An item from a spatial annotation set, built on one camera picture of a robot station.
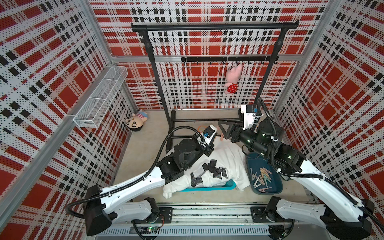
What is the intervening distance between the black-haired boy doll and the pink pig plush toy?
658 millimetres

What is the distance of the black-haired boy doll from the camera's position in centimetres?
105

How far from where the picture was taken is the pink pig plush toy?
925 mm
